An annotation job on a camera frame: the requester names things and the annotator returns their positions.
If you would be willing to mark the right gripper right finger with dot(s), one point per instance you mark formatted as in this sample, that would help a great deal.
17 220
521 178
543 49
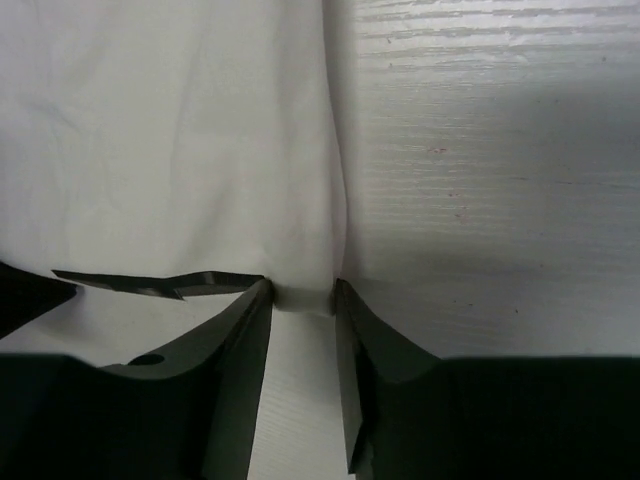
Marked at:
408 414

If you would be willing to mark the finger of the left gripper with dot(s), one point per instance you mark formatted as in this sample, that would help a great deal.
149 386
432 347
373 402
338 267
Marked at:
25 296

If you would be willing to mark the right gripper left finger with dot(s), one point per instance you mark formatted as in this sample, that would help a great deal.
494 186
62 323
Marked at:
186 410

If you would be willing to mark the white printed t shirt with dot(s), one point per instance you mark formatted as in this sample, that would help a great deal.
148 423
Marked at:
159 138

